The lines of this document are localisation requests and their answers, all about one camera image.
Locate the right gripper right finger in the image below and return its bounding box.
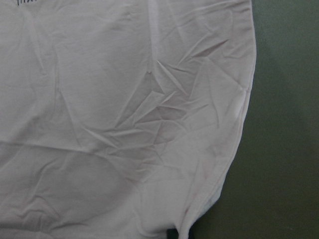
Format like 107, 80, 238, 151
188, 227, 194, 239

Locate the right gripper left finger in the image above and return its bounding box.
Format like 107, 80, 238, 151
166, 229, 179, 239

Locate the pink snoopy t-shirt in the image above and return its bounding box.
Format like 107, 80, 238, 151
0, 0, 256, 239

